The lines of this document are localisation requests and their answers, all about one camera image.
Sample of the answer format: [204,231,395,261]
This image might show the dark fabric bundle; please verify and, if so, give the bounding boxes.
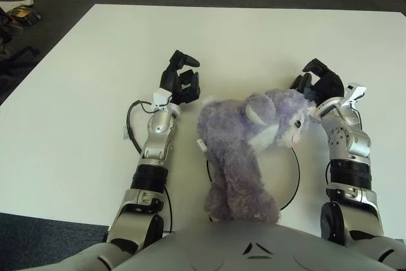
[0,7,25,45]

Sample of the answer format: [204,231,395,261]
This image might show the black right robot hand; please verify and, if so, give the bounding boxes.
[290,58,346,107]

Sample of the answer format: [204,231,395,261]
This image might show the grey robot torso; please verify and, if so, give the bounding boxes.
[60,220,406,271]

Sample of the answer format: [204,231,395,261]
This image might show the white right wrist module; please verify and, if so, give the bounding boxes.
[341,83,369,109]

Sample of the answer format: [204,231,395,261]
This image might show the black chair base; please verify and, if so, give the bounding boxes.
[0,45,41,75]

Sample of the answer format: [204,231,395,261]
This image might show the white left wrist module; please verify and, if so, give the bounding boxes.
[153,88,174,112]

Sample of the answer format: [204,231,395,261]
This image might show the black and yellow box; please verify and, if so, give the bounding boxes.
[9,4,43,26]

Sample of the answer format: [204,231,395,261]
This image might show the white plate with black rim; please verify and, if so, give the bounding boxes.
[205,149,301,221]

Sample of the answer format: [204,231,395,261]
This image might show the white cloth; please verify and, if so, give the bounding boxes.
[0,0,34,8]

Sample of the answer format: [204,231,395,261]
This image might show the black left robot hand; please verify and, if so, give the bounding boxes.
[159,50,201,106]

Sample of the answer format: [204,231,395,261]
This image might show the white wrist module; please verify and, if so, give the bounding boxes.
[153,88,174,112]
[341,83,369,109]

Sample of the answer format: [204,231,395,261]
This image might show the purple plush rabbit doll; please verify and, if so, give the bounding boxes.
[196,88,320,223]

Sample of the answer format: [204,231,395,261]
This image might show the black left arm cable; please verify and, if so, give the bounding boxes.
[126,100,174,154]

